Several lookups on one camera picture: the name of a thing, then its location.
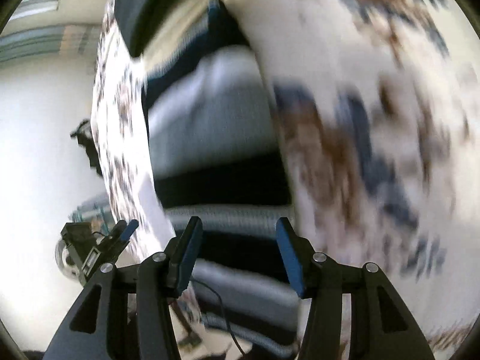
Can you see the black grey striped knit garment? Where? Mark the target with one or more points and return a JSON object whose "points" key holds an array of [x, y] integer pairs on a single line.
{"points": [[214, 154]]}

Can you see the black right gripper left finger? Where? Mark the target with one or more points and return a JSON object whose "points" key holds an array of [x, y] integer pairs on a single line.
{"points": [[122, 313]]}

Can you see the floral cream fleece blanket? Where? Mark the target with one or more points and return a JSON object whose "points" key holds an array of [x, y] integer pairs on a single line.
{"points": [[375, 106]]}

